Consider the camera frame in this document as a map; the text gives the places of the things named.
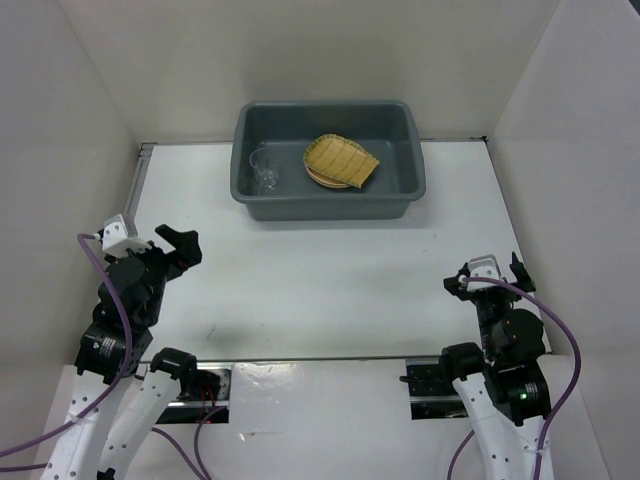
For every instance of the grey plastic bin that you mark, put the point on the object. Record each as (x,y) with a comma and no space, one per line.
(385,128)

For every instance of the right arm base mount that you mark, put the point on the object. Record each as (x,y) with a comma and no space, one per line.
(431,397)

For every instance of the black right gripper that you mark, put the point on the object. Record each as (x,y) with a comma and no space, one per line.
(522,277)

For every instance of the woven bamboo tray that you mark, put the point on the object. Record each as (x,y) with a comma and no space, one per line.
(341,159)

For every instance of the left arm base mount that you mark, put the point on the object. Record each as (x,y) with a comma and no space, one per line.
(208,392)

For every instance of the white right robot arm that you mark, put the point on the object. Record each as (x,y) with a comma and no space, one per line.
(499,380)

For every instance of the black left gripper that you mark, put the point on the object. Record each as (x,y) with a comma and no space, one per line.
(187,247)

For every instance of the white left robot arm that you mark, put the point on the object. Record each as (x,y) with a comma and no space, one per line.
(99,438)

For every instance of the tan plate with bear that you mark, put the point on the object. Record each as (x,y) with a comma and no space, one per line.
(325,181)

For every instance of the clear plastic cup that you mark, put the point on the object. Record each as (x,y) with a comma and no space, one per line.
(265,165)

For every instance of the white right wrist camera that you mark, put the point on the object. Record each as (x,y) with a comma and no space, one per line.
(479,268)

